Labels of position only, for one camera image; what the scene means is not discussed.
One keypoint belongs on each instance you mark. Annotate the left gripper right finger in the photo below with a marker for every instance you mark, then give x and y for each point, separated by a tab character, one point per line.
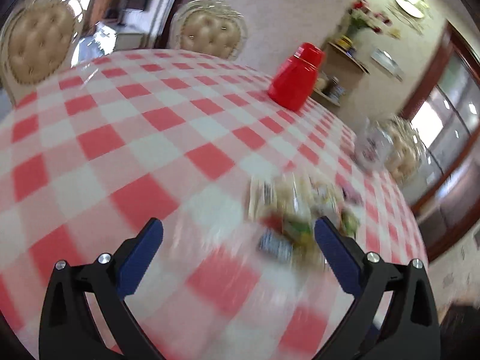
393	313

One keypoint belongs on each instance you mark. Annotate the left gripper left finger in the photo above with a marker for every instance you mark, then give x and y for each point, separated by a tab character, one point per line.
68	329

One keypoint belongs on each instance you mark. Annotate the green white snack packet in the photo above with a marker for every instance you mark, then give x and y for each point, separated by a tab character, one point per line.
291	240

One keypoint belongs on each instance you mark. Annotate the cream snack packet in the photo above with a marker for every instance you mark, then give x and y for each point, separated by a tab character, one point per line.
299	196

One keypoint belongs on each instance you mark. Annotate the purple snack packet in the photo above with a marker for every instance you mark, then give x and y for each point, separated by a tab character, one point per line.
351	196

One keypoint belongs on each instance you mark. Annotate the beige tufted chair far right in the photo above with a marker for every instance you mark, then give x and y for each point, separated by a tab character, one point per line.
408	150

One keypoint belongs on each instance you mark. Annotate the beige tufted chair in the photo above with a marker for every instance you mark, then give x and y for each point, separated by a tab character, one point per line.
209	27
37	41
408	150

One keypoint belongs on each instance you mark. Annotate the red white checkered tablecloth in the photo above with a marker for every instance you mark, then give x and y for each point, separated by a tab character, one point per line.
93	153

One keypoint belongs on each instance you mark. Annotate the white floral teapot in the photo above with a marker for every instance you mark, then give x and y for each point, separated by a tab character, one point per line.
372	148

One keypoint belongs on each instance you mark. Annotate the wooden corner shelf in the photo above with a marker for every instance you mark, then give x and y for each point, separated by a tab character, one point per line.
339	75

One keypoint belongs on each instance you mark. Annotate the red thermos jug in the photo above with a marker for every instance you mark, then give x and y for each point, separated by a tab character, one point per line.
296	77

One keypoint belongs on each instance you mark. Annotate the beige tufted chair left side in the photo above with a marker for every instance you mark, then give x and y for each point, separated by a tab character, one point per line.
37	41

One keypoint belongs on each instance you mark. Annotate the flower vase bouquet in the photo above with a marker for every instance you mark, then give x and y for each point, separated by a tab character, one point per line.
357	18

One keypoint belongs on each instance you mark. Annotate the beige tufted chair far left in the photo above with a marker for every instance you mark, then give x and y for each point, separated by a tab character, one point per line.
209	27

